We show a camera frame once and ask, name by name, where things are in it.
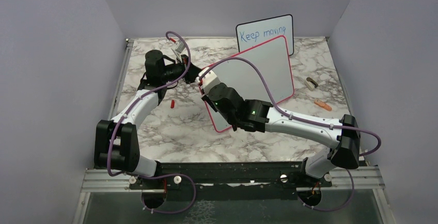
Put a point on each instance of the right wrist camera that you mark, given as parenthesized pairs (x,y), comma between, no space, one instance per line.
(208,81)

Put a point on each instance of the small whiteboard eraser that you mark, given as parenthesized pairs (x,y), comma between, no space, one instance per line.
(311,84)

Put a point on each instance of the black framed written whiteboard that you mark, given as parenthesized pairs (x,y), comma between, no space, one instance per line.
(252,33)

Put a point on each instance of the red framed whiteboard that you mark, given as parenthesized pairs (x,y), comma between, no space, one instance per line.
(271,59)

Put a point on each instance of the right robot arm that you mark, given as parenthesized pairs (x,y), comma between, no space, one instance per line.
(339,136)

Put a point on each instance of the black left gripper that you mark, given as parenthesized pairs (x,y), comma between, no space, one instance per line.
(192,74)

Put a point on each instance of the orange rubber piece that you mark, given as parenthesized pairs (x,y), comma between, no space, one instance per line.
(323,105)

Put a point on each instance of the black aluminium base frame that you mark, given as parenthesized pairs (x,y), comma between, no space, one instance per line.
(267,192)

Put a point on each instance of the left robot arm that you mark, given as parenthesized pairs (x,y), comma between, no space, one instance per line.
(116,142)

